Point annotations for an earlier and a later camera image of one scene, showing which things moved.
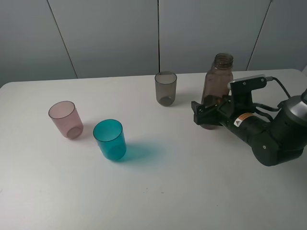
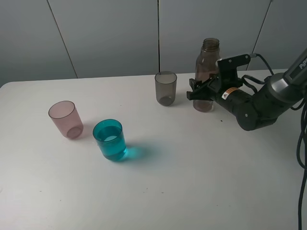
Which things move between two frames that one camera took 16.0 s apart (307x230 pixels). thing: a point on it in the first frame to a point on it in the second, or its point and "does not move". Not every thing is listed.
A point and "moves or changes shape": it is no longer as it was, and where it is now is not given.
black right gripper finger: x=208 y=117 to x=203 y=93
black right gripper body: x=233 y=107 to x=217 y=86
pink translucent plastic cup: x=64 y=115 does not move
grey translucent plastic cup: x=166 y=87 does not move
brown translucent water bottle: x=217 y=80 moves or changes shape
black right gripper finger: x=198 y=109 to x=195 y=85
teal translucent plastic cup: x=110 y=132 does not move
